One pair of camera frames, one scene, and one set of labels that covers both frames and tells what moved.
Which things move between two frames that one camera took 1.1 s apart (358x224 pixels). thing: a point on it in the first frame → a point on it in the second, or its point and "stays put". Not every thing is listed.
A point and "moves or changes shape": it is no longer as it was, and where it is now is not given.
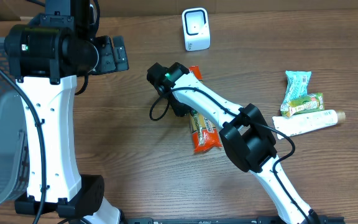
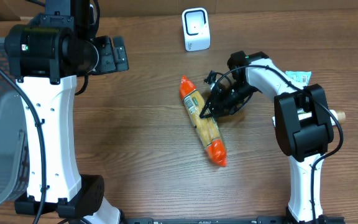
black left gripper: (111, 63) stays put
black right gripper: (183, 111) → (219, 101)
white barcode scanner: (196, 28) stays put
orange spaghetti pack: (205, 134) moves or changes shape
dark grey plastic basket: (4, 160) stays put
